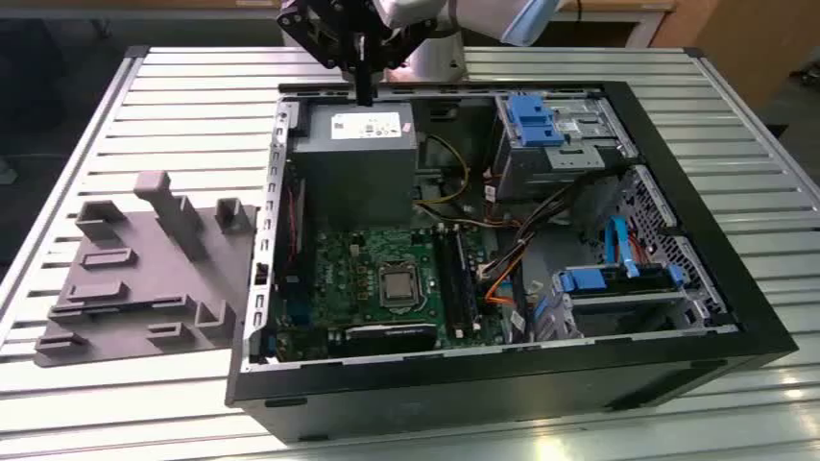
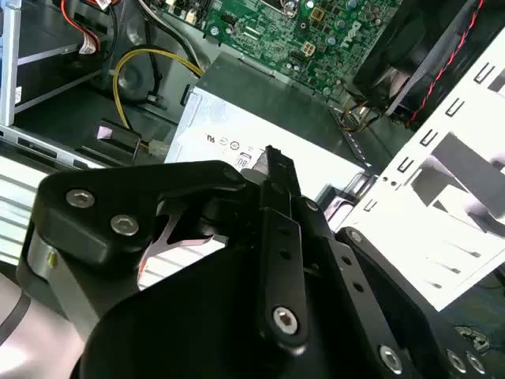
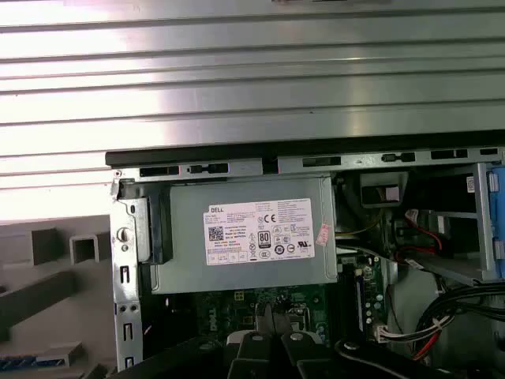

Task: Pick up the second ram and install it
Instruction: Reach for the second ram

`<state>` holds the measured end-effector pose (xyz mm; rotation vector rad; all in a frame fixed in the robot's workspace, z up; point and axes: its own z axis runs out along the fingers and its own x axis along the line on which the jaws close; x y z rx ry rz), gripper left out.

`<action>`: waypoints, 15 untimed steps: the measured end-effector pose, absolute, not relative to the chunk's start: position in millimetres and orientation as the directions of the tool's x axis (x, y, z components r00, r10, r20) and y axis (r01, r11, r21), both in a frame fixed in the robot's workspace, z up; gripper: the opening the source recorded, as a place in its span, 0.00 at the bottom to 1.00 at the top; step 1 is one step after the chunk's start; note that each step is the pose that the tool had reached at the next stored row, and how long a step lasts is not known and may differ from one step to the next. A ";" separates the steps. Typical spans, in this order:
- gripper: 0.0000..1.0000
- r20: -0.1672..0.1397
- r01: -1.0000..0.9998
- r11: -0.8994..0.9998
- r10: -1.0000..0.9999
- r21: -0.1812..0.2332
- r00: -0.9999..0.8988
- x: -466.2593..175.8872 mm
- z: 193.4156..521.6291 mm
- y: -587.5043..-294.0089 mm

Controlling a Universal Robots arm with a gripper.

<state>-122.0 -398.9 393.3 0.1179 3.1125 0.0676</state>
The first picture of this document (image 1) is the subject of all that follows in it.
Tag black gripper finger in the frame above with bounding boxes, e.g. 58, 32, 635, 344
366, 24, 426, 108
275, 6, 369, 108

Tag black graphics card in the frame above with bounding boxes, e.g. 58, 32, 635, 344
326, 321, 442, 359

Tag yellow and black wires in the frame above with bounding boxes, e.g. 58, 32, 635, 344
413, 133, 525, 230

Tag blue flat wire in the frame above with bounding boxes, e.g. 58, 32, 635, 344
606, 215, 642, 279

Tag brown wooden cabinet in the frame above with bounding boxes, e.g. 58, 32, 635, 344
653, 0, 820, 114

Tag blue plastic drive latch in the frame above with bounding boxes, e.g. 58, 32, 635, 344
506, 95, 566, 148

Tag orange wire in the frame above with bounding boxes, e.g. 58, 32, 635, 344
483, 273, 525, 306

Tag black PC case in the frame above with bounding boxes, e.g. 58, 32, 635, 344
222, 80, 802, 444

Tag black wire bundle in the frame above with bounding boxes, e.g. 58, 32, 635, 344
477, 162, 642, 282

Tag metal socket cover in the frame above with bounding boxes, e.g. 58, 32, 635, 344
375, 261, 429, 311

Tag grey power supply unit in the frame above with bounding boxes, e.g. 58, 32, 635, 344
291, 101, 422, 230

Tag black RAM slot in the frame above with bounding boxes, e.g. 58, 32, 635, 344
433, 225, 467, 340

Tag metal drive cage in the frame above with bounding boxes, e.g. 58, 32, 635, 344
493, 93, 641, 201

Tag green motherboard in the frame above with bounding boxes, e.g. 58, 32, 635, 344
275, 225, 514, 361

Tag metal disk bay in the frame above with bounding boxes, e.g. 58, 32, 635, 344
550, 287, 713, 337

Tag thin red wire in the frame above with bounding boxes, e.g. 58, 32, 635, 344
286, 180, 307, 270

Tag grey parts rack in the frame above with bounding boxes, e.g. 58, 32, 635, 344
31, 171, 262, 369

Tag hard disk in blue carrier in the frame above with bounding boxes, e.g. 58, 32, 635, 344
554, 266, 687, 297

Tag silver CPU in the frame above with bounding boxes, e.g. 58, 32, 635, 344
382, 273, 418, 297

